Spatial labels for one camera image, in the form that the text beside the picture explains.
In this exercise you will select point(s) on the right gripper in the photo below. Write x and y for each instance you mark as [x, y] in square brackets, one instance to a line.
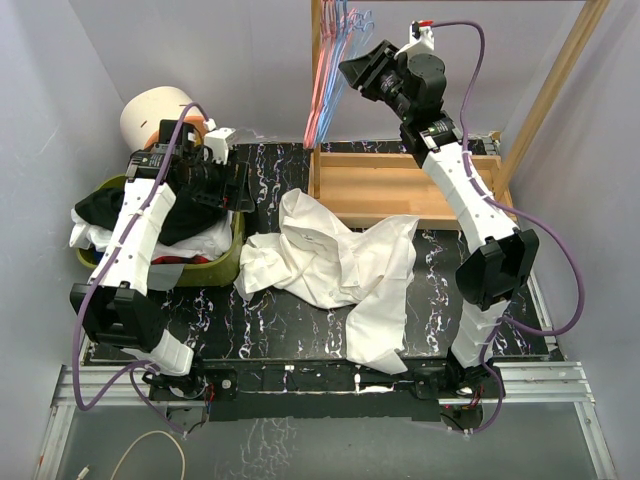
[359, 72]

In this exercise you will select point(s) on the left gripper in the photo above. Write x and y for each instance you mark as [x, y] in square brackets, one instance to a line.
[234, 197]

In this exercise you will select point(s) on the white shirt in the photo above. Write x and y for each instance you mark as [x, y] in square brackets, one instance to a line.
[317, 258]

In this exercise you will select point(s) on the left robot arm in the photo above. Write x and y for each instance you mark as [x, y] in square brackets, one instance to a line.
[113, 305]

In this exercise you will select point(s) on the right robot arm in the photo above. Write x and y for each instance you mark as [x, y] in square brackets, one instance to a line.
[501, 255]

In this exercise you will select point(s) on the pink hangers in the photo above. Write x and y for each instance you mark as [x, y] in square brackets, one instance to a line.
[322, 75]

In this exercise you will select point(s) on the white clothes in basket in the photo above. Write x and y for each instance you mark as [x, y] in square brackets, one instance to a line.
[207, 245]

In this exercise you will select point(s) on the green laundry basket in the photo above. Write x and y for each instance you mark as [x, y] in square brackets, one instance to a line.
[220, 272]

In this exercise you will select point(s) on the white cylindrical bin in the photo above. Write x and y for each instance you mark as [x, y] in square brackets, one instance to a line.
[141, 116]

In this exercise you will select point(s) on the black garment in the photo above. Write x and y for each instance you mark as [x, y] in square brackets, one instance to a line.
[186, 218]

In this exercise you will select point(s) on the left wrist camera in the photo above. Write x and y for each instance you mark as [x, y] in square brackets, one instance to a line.
[220, 140]

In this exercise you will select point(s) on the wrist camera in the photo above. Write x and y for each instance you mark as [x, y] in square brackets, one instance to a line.
[220, 140]
[421, 39]

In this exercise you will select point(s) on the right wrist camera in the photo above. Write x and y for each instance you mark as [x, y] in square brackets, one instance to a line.
[421, 39]

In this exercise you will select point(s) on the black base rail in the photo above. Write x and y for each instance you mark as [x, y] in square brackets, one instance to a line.
[336, 389]

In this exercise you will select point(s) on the aluminium frame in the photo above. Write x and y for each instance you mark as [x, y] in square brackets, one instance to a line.
[527, 380]

